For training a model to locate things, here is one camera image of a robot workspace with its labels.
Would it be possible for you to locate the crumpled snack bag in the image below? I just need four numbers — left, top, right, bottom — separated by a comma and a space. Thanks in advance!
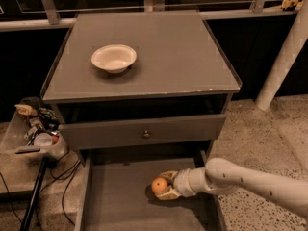
38, 108, 60, 125

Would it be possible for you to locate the metal railing frame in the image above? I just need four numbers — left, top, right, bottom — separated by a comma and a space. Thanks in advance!
0, 0, 303, 32

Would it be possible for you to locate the grey drawer cabinet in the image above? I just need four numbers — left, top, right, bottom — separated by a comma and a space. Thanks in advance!
41, 11, 241, 160

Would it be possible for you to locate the white paper bowl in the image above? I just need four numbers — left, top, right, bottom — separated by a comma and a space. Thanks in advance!
91, 44, 137, 74

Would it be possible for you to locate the grey open middle drawer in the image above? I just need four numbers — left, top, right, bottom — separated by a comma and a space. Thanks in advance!
74, 152, 226, 231

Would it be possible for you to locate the clear plastic bin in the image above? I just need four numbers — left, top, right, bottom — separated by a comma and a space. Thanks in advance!
0, 97, 68, 162

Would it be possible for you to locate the grey top drawer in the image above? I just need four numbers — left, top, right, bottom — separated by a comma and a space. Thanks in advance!
60, 114, 226, 150

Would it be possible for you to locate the black floor cable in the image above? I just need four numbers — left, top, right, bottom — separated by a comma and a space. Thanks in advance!
0, 151, 83, 231

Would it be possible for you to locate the orange fruit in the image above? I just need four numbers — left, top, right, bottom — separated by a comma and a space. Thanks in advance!
151, 177, 167, 194

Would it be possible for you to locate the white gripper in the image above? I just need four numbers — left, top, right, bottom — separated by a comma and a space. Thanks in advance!
155, 168, 199, 200

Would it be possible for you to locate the black stand leg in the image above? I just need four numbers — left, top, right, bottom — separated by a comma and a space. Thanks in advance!
19, 158, 49, 231

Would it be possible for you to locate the yellow clamp on railing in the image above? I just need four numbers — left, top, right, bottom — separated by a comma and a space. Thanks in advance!
281, 0, 302, 11

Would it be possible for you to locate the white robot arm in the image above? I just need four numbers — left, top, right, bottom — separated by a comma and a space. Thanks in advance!
151, 0, 308, 218

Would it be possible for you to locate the round metal drawer knob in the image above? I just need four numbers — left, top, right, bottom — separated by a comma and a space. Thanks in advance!
142, 130, 151, 140

